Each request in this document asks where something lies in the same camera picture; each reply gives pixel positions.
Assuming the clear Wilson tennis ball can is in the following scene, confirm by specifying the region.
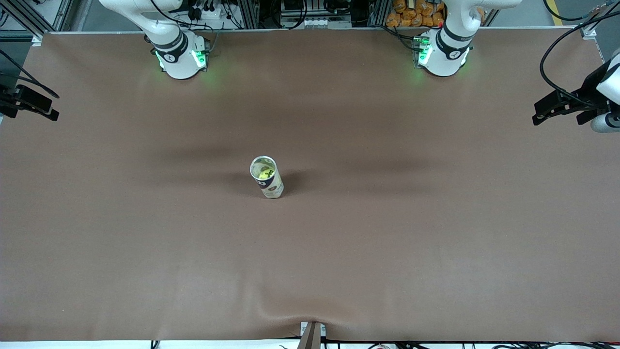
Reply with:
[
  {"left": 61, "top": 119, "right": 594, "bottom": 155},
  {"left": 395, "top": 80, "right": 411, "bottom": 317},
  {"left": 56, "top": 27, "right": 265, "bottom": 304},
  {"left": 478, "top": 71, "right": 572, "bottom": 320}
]
[{"left": 249, "top": 156, "right": 284, "bottom": 199}]

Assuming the orange packaged items pile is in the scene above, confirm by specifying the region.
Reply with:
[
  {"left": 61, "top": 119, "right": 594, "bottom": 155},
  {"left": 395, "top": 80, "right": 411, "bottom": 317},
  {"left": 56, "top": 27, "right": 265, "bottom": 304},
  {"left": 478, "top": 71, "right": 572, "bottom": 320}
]
[{"left": 386, "top": 0, "right": 446, "bottom": 28}]

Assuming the white power strip with plugs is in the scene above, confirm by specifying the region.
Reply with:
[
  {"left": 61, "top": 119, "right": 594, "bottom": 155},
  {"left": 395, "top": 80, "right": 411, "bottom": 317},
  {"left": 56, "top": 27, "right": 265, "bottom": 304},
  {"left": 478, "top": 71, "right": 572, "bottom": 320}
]
[{"left": 190, "top": 0, "right": 224, "bottom": 21}]

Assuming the brown table mat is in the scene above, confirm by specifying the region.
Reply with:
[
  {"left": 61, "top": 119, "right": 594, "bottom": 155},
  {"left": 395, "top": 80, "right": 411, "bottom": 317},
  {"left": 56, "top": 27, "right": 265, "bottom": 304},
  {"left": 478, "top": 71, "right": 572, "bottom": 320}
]
[{"left": 0, "top": 28, "right": 620, "bottom": 342}]

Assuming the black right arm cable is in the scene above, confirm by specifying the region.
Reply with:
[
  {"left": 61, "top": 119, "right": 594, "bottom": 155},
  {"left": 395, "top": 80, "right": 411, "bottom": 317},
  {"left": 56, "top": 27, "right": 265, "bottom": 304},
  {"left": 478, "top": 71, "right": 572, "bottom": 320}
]
[{"left": 0, "top": 48, "right": 61, "bottom": 100}]

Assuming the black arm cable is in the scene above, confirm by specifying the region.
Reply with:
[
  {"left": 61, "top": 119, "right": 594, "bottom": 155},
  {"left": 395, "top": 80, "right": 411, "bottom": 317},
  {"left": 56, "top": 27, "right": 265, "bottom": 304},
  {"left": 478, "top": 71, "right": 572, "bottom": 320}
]
[
  {"left": 539, "top": 0, "right": 620, "bottom": 110},
  {"left": 0, "top": 48, "right": 61, "bottom": 100}
]

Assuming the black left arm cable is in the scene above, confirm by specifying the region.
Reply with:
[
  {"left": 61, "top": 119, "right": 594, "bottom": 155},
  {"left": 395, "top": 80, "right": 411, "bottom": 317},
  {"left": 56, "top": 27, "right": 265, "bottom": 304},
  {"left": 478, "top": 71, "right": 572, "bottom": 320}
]
[{"left": 539, "top": 0, "right": 620, "bottom": 110}]

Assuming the aluminium frame rail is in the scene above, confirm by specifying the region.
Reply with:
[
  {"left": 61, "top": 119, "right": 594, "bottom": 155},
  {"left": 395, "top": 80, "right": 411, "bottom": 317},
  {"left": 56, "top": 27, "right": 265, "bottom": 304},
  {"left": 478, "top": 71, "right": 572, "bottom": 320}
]
[
  {"left": 579, "top": 0, "right": 620, "bottom": 102},
  {"left": 0, "top": 0, "right": 73, "bottom": 48}
]

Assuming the aluminium profile post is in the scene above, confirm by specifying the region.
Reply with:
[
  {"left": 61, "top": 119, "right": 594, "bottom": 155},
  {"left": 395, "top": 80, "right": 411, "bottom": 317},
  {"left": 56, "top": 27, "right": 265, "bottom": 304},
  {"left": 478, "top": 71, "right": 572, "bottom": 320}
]
[
  {"left": 242, "top": 0, "right": 260, "bottom": 30},
  {"left": 368, "top": 0, "right": 388, "bottom": 27}
]

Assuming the metal table edge bracket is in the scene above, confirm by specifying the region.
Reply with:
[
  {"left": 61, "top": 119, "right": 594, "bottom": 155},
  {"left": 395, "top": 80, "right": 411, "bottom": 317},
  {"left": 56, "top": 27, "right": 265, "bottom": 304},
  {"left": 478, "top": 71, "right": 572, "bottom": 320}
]
[{"left": 299, "top": 321, "right": 326, "bottom": 349}]

